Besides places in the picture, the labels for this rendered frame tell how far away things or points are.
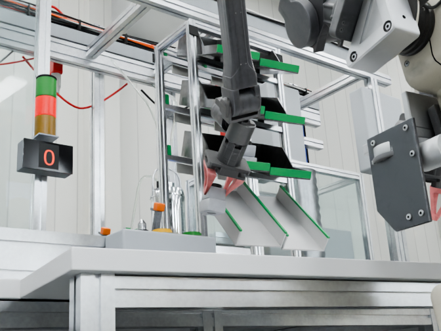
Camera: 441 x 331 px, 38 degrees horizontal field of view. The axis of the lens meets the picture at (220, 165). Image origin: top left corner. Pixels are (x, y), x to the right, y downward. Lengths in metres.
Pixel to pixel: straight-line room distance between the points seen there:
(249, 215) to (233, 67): 0.47
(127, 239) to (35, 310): 0.21
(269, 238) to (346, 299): 0.58
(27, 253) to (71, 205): 4.66
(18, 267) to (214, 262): 0.39
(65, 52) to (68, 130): 3.25
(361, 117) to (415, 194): 2.18
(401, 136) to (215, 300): 0.37
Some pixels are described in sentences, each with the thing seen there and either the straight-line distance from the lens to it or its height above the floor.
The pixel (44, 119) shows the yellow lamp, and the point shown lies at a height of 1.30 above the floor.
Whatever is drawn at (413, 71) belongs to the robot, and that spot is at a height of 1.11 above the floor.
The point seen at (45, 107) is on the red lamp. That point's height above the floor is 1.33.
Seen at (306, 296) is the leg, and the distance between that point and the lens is 0.99.
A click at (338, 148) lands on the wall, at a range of 7.66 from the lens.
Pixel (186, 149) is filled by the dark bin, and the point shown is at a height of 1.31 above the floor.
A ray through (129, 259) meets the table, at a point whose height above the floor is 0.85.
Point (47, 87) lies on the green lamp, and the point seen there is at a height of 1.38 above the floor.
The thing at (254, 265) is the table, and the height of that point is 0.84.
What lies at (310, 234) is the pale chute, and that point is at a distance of 1.73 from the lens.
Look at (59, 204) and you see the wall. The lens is 5.78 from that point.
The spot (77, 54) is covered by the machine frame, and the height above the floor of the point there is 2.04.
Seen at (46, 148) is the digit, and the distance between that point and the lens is 1.53.
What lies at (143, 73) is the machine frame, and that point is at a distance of 2.97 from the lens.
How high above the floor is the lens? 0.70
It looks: 18 degrees up
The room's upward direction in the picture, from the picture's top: 4 degrees counter-clockwise
